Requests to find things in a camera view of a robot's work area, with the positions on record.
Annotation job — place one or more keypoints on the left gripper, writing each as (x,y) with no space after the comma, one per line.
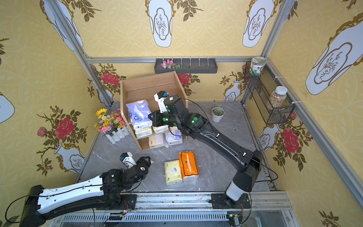
(141,168)

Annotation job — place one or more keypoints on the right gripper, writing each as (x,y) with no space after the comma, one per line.
(157,118)

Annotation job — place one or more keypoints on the yellow green tissue pack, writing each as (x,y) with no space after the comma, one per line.
(173,173)

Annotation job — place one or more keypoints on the purple tissue pack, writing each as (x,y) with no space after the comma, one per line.
(138,112)

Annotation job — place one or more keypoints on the orange tissue pack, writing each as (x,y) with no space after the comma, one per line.
(188,166)

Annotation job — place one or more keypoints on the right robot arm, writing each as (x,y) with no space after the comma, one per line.
(247,163)

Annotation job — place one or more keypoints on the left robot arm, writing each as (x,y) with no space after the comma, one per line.
(102,192)

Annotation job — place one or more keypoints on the pale yellow tissue pack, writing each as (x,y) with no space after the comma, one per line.
(160,129)

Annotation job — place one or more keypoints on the lavender tissue pack bottom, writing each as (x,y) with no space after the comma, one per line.
(173,137)

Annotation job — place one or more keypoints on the beige tissue pack bottom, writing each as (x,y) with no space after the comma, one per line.
(156,141)

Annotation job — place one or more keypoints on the white green tissue pack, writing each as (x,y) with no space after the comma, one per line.
(140,133)

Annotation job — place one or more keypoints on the wooden three-tier shelf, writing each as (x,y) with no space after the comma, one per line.
(144,88)

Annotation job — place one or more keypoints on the small potted cactus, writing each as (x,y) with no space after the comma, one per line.
(217,114)

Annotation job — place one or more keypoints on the white picket fence planter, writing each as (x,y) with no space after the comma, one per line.
(117,135)

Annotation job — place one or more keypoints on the pink flowers in tray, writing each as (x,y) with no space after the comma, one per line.
(169,64)

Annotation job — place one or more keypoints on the artificial flower bouquet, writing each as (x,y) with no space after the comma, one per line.
(109,123)

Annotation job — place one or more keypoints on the patterned jar white lid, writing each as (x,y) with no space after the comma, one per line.
(257,65)

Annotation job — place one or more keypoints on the glass jar white lid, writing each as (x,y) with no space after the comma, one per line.
(277,97)

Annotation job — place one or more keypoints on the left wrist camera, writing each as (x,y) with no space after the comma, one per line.
(127,159)

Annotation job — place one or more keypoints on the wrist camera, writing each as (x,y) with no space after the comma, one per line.
(159,98)
(127,159)

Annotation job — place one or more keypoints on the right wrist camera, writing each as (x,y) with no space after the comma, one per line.
(159,98)

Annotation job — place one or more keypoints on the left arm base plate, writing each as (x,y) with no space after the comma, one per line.
(126,202)

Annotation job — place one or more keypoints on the grey wall tray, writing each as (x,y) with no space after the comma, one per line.
(189,65)

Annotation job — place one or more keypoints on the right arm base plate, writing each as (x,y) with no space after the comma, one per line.
(222,201)

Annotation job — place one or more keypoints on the black wire wall basket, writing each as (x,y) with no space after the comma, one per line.
(260,89)

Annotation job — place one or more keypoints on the metal base rail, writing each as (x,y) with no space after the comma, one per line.
(268,209)

